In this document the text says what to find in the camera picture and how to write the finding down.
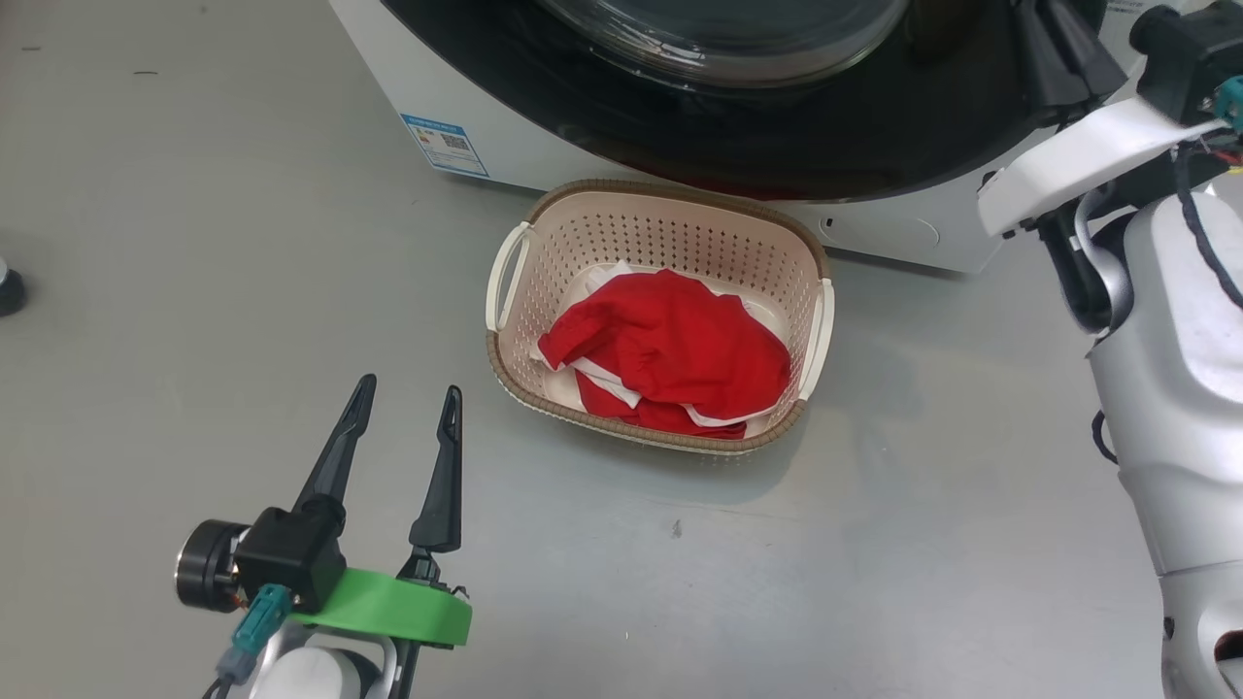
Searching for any red white striped garment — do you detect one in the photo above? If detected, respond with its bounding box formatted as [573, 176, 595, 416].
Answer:
[532, 260, 778, 441]

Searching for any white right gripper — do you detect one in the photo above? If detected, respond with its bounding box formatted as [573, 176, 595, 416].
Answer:
[977, 0, 1225, 239]

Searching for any white washing machine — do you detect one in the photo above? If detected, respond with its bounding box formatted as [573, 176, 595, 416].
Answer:
[328, 0, 1030, 275]

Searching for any cream perforated laundry basket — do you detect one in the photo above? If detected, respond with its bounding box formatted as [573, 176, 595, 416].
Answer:
[485, 178, 835, 457]

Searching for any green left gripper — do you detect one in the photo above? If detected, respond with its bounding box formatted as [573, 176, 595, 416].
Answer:
[175, 374, 474, 649]

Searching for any blue energy label sticker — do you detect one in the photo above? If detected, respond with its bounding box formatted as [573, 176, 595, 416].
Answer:
[400, 114, 489, 179]

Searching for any black left cable teal connector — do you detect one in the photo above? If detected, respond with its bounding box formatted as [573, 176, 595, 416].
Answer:
[199, 584, 292, 699]

